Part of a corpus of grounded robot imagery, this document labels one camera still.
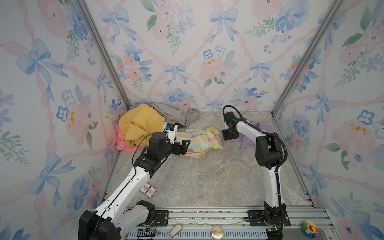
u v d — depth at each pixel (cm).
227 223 74
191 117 114
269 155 59
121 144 100
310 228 70
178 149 68
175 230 69
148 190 82
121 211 44
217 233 70
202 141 95
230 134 89
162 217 74
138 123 93
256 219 72
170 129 65
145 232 73
